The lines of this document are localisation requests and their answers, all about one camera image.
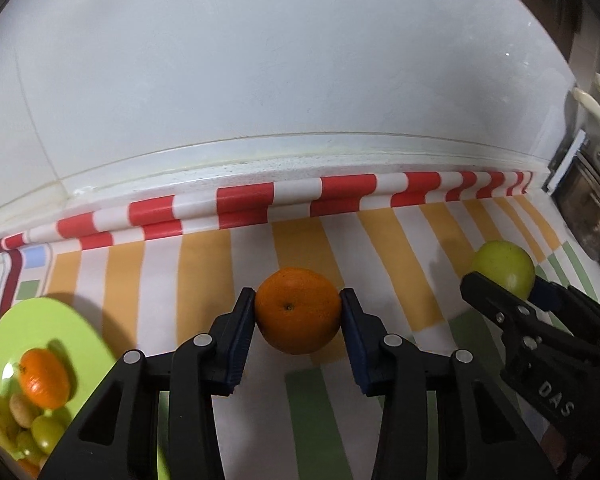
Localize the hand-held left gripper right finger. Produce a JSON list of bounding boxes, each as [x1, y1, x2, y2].
[[340, 287, 556, 480]]

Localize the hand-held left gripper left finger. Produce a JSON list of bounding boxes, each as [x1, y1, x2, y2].
[[37, 287, 257, 480]]

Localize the small tan fruit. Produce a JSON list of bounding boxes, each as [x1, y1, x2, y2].
[[9, 393, 41, 428]]

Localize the small green tomato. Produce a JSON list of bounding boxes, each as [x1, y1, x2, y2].
[[14, 430, 45, 465]]

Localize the lime green plate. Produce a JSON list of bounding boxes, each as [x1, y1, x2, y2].
[[0, 297, 173, 480]]

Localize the green apple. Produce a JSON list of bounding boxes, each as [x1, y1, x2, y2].
[[470, 240, 537, 300]]

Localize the orange tangerine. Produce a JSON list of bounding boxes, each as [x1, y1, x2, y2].
[[19, 348, 72, 409], [254, 266, 343, 356]]

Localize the colourful striped tablecloth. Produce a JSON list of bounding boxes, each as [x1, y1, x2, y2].
[[0, 170, 600, 480]]

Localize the stainless steel pots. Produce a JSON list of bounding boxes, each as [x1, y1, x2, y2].
[[552, 150, 600, 311]]

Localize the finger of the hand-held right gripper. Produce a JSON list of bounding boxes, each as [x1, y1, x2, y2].
[[460, 271, 600, 376], [530, 277, 600, 333]]

